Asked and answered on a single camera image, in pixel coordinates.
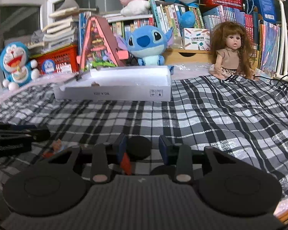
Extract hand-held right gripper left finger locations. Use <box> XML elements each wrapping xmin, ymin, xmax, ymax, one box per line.
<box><xmin>41</xmin><ymin>133</ymin><xmax>127</xmax><ymax>185</ymax></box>

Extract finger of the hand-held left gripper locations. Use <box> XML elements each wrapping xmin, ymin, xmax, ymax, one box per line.
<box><xmin>0</xmin><ymin>122</ymin><xmax>37</xmax><ymax>131</ymax></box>
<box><xmin>0</xmin><ymin>129</ymin><xmax>51</xmax><ymax>142</ymax></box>

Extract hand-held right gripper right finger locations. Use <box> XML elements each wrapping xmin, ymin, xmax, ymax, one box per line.
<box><xmin>158</xmin><ymin>135</ymin><xmax>251</xmax><ymax>185</ymax></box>

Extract black round disc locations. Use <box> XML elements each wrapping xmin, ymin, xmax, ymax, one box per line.
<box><xmin>126</xmin><ymin>136</ymin><xmax>152</xmax><ymax>160</ymax></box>

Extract white cardboard box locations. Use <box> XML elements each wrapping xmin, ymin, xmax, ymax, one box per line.
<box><xmin>53</xmin><ymin>65</ymin><xmax>172</xmax><ymax>102</ymax></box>

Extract blue hair clip orange teeth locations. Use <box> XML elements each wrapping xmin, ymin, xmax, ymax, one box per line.
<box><xmin>42</xmin><ymin>138</ymin><xmax>65</xmax><ymax>159</ymax></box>

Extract black white plaid blanket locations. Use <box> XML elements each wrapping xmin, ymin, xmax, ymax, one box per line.
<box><xmin>0</xmin><ymin>73</ymin><xmax>288</xmax><ymax>197</ymax></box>

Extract blue cat plush toy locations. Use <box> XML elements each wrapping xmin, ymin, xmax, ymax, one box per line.
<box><xmin>0</xmin><ymin>42</ymin><xmax>40</xmax><ymax>91</ymax></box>

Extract red plastic crate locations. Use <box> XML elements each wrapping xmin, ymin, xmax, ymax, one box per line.
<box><xmin>31</xmin><ymin>44</ymin><xmax>78</xmax><ymax>76</ymax></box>

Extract grey cloth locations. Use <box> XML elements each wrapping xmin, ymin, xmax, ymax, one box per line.
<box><xmin>30</xmin><ymin>30</ymin><xmax>45</xmax><ymax>45</ymax></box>

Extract wooden drawer box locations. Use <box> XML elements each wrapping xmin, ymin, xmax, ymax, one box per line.
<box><xmin>164</xmin><ymin>48</ymin><xmax>261</xmax><ymax>69</ymax></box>

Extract pink triangular miniature house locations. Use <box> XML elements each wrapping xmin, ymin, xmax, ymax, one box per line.
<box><xmin>77</xmin><ymin>16</ymin><xmax>129</xmax><ymax>72</ymax></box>

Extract stack of books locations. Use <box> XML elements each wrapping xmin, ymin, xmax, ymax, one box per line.
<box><xmin>29</xmin><ymin>7</ymin><xmax>79</xmax><ymax>54</ymax></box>

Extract blue alien plush toy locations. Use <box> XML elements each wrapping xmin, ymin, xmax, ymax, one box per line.
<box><xmin>116</xmin><ymin>26</ymin><xmax>174</xmax><ymax>66</ymax></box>

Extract brown haired doll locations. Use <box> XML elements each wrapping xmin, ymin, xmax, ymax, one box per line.
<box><xmin>208</xmin><ymin>21</ymin><xmax>260</xmax><ymax>81</ymax></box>

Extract white patterned box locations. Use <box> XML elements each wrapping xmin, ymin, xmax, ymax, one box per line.
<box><xmin>182</xmin><ymin>27</ymin><xmax>211</xmax><ymax>51</ymax></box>

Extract row of thin picture books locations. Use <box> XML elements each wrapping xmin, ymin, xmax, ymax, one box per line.
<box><xmin>258</xmin><ymin>19</ymin><xmax>288</xmax><ymax>77</ymax></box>

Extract row of shelved books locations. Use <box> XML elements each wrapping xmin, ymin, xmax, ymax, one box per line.
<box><xmin>78</xmin><ymin>0</ymin><xmax>261</xmax><ymax>53</ymax></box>

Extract white metal rack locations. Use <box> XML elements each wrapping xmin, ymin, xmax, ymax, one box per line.
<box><xmin>268</xmin><ymin>0</ymin><xmax>288</xmax><ymax>77</ymax></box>

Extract blue cardboard box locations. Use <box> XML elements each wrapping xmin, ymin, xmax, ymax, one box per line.
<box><xmin>241</xmin><ymin>0</ymin><xmax>277</xmax><ymax>24</ymax></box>

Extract black cable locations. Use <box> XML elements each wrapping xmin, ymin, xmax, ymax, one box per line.
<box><xmin>227</xmin><ymin>73</ymin><xmax>288</xmax><ymax>106</ymax></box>

